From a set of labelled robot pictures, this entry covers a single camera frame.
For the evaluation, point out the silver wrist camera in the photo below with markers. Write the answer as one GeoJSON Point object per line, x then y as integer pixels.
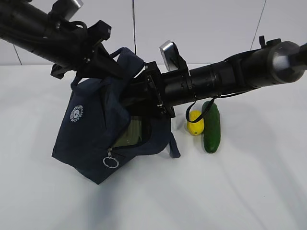
{"type": "Point", "coordinates": [66, 9]}
{"type": "Point", "coordinates": [171, 56]}

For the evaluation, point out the glass container with green lid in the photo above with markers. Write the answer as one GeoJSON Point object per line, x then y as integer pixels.
{"type": "Point", "coordinates": [136, 132]}

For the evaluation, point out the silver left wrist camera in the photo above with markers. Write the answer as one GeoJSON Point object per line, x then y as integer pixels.
{"type": "Point", "coordinates": [66, 9]}

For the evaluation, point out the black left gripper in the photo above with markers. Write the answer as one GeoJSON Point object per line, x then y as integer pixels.
{"type": "Point", "coordinates": [86, 54]}

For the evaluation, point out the yellow lemon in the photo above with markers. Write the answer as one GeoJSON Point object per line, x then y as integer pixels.
{"type": "Point", "coordinates": [195, 128]}

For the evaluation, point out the navy blue lunch bag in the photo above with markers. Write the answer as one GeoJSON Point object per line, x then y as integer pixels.
{"type": "Point", "coordinates": [95, 118]}

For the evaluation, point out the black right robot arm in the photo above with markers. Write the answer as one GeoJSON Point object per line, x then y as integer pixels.
{"type": "Point", "coordinates": [275, 62]}

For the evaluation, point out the green cucumber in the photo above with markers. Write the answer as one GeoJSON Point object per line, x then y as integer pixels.
{"type": "Point", "coordinates": [212, 130]}

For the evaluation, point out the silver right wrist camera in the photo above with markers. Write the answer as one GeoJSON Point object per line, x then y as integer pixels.
{"type": "Point", "coordinates": [171, 56]}

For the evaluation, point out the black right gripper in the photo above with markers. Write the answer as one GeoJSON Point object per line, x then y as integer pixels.
{"type": "Point", "coordinates": [145, 94]}

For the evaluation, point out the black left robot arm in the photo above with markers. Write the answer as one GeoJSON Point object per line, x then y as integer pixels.
{"type": "Point", "coordinates": [35, 31]}

